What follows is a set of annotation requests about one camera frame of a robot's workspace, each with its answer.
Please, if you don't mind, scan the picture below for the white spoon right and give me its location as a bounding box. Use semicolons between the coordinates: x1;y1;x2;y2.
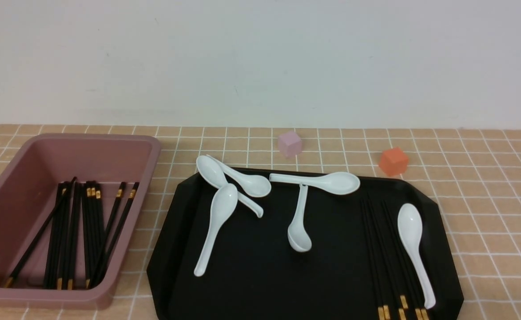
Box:
397;203;436;310

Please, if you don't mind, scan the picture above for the white spoon top centre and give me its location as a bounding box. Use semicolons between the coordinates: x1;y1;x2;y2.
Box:
269;172;361;195

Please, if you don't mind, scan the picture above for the white spoon long left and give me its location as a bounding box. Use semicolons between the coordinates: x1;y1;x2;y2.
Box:
194;184;238;277

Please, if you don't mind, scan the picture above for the white spoon upper left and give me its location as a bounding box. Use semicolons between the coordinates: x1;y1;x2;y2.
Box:
206;154;272;198

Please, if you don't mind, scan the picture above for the diagonal black chopstick in bin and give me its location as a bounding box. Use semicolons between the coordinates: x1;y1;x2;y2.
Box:
3;176;77;288

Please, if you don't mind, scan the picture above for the pink plastic bin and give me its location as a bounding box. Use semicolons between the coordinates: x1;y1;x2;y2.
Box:
0;133;161;309

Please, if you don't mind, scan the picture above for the white spoon centre vertical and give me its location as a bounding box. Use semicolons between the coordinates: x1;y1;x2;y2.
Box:
287;184;312;252

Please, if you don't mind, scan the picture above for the pink cube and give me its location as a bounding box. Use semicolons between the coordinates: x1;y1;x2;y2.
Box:
277;130;303;158

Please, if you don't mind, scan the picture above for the black octagonal tray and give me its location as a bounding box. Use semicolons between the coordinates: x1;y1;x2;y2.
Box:
147;174;465;320

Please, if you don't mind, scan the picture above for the orange cube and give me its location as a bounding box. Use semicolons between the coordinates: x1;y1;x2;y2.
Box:
378;147;409;176

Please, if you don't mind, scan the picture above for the white spoon far left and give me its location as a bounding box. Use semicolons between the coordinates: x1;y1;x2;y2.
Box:
196;156;264;219

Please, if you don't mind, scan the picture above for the black chopstick gold band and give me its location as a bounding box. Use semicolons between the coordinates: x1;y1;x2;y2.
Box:
100;182;140;282
90;182;127;288

